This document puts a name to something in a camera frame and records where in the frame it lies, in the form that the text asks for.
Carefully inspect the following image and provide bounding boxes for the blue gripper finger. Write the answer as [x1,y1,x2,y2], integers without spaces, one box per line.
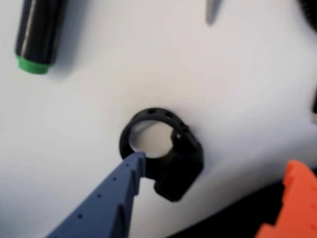
[46,151,147,238]

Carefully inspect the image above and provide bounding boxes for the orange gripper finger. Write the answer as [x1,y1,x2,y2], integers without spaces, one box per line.
[255,160,317,238]

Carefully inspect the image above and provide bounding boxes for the black marker with green end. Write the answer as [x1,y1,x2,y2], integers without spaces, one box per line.
[14,0,67,75]

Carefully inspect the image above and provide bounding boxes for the black plastic ring clamp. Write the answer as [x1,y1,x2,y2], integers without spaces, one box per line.
[118,107,205,202]

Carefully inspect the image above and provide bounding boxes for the black fabric bag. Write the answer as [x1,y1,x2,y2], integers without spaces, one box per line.
[170,168,317,238]

